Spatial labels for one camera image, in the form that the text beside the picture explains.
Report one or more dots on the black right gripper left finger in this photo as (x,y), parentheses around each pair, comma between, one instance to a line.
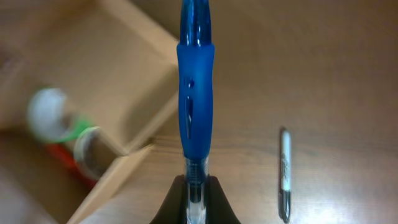
(173,208)

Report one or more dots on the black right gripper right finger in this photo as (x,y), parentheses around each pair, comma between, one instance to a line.
(218,209)

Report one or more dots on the beige masking tape roll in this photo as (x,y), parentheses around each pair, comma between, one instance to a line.
(93,154)

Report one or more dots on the red utility knife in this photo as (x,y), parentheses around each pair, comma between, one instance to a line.
(64,156)

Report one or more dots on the blue ballpoint pen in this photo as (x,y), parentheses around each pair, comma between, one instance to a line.
(195,53)

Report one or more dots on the brown cardboard box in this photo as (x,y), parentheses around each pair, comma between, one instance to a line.
(118,69)

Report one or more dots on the green tape roll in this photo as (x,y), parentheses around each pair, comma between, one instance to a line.
(45,114)

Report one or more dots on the black and white marker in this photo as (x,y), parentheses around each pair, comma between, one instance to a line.
(285,175)

